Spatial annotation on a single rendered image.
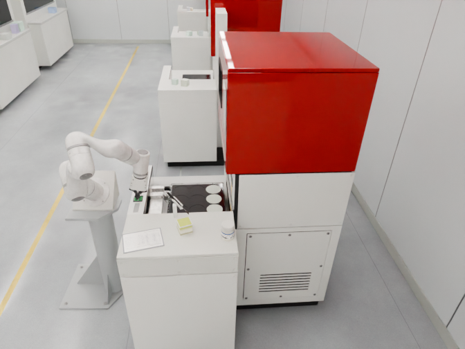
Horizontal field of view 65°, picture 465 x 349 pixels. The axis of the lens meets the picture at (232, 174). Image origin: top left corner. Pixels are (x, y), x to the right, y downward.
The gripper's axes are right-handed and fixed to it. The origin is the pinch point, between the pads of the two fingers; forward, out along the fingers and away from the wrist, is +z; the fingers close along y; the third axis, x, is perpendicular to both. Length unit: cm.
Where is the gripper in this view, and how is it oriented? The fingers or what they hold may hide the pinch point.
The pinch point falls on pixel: (137, 195)
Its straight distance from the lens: 232.5
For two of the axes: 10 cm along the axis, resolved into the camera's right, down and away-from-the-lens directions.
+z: -2.3, 8.2, 5.2
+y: -9.7, -1.5, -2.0
